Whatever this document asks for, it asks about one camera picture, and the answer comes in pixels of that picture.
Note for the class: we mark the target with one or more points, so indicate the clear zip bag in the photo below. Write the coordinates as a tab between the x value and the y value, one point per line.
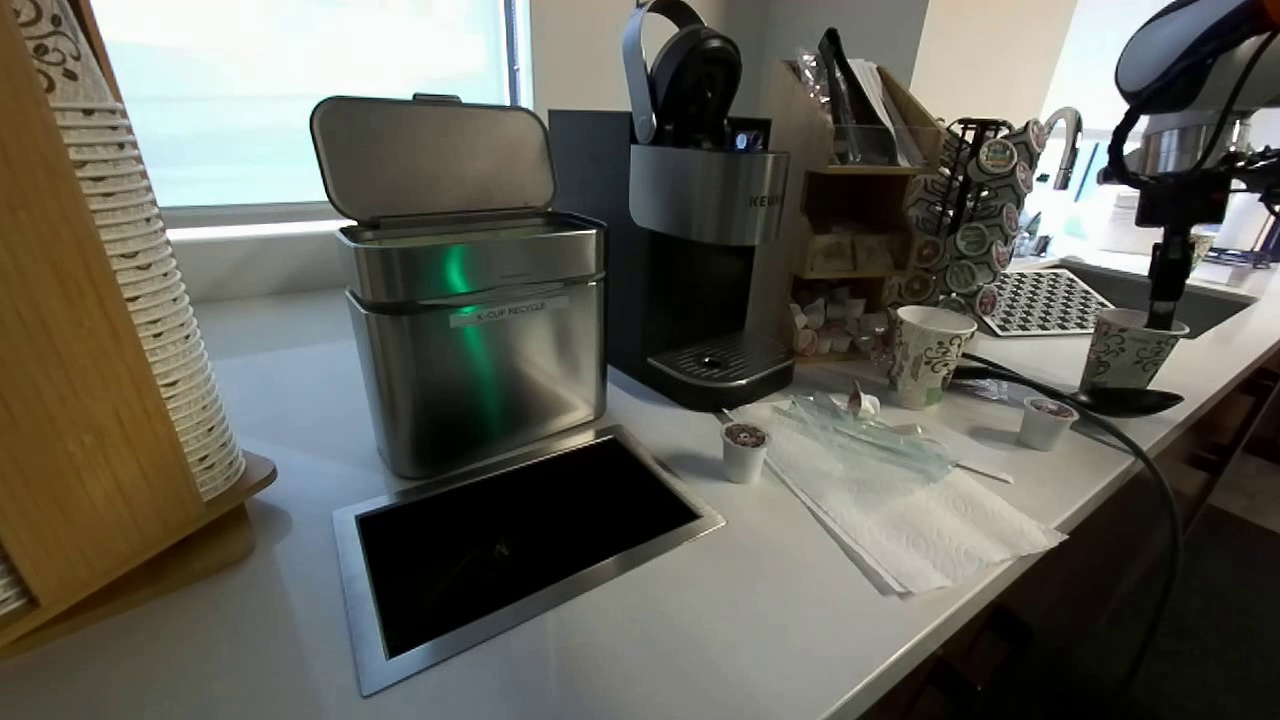
881	435

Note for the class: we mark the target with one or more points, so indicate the black tongs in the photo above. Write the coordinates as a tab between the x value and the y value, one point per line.
847	92

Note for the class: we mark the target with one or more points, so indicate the silver faucet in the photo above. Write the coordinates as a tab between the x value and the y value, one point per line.
1060	127

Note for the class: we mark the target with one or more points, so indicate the bright window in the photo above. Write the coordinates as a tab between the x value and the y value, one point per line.
265	81

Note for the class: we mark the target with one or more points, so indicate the steel sink basin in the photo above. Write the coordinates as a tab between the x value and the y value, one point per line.
1221	305

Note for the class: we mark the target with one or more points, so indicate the steel framed counter opening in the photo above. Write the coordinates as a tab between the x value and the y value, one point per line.
523	532

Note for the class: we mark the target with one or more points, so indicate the stainless steel trash bin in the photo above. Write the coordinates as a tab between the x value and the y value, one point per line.
465	373

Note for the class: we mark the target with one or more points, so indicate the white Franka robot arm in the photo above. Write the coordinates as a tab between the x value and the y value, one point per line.
1201	52

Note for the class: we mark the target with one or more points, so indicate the stack of paper cups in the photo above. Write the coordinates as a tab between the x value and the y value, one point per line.
146	264

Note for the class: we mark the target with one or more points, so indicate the printed paper cup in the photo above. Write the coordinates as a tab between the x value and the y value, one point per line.
1126	360
929	353

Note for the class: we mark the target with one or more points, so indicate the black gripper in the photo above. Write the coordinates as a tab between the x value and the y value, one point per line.
1180	202

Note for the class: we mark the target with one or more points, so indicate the large black plastic spoon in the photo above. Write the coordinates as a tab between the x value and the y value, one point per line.
1134	404

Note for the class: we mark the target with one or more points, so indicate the wooden cup dispenser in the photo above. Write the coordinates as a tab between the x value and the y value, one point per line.
54	403

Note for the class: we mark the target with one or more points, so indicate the black silver coffee machine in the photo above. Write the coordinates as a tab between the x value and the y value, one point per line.
704	202

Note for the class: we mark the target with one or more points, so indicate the donut print coffee pod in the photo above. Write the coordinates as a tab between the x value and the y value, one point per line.
746	453

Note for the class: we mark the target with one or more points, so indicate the small white creamer cup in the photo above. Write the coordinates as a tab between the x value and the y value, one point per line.
820	322
866	404
860	330
1047	426

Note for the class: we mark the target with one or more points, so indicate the wooden condiment organizer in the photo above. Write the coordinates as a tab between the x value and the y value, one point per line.
843	202

